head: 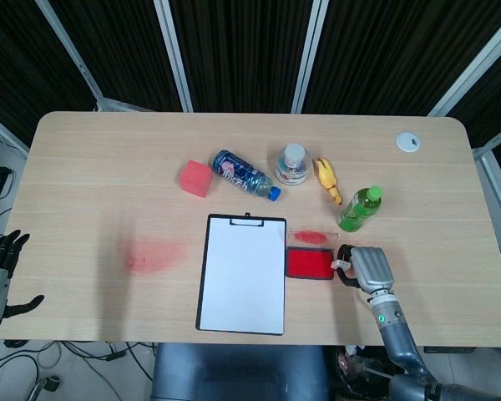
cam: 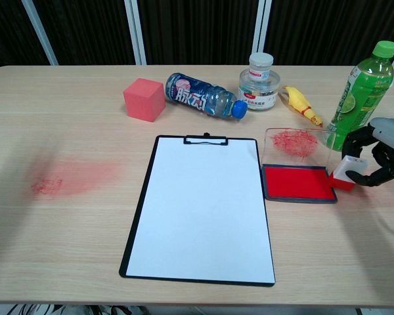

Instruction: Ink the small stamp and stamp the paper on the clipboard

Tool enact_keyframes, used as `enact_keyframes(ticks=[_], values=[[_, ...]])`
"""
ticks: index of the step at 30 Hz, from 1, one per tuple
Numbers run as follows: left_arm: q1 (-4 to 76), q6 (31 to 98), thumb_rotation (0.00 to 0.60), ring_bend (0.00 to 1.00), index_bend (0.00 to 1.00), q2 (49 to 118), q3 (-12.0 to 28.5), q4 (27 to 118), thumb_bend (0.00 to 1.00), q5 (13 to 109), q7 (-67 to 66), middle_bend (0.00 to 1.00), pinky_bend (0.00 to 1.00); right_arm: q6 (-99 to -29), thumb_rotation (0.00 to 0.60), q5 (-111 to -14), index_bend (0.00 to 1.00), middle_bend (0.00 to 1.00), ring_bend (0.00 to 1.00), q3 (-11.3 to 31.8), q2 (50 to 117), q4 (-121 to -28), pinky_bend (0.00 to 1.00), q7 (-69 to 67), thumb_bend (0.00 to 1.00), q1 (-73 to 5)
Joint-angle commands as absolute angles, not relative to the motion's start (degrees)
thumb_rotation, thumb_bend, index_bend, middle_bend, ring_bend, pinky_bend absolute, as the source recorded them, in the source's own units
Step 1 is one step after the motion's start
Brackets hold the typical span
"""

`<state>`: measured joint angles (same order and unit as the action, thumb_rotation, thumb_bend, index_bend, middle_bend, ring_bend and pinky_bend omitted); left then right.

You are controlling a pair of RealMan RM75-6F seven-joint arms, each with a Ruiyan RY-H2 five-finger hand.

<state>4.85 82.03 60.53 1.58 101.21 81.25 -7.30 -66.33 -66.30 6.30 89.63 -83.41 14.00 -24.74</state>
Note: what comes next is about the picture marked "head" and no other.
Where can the red ink pad clear lid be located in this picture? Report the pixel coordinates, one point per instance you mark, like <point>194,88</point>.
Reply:
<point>309,263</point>

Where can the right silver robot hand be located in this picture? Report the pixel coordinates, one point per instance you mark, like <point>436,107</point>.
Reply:
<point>371,267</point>

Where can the blue label water bottle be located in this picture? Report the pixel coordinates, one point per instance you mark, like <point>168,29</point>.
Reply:
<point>238,171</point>

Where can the red and black bag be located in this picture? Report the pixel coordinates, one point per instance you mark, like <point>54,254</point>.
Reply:
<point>359,367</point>

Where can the clear jar with white lid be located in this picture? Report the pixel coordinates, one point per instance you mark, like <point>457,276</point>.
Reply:
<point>292,167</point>

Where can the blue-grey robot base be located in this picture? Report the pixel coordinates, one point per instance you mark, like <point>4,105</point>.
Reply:
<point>234,372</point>

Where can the white stamp with red base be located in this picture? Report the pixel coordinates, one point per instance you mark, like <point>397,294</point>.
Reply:
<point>338,264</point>

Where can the green tea bottle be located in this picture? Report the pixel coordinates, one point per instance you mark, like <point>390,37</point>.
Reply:
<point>357,211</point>

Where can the black clipboard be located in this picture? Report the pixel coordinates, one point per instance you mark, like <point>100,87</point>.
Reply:
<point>247,217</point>

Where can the yellow rubber chicken toy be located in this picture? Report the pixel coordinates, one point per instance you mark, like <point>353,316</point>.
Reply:
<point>326,175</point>

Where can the white paper sheet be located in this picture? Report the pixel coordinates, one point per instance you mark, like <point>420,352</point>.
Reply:
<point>242,275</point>

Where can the black partition screen white frame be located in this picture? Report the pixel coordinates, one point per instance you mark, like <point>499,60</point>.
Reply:
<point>16,62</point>
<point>242,50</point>
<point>121,46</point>
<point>380,50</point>

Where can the black table crossbar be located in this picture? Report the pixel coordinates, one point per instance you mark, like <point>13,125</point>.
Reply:
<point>463,349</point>

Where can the red foam cube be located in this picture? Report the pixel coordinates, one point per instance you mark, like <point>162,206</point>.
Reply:
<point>194,177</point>

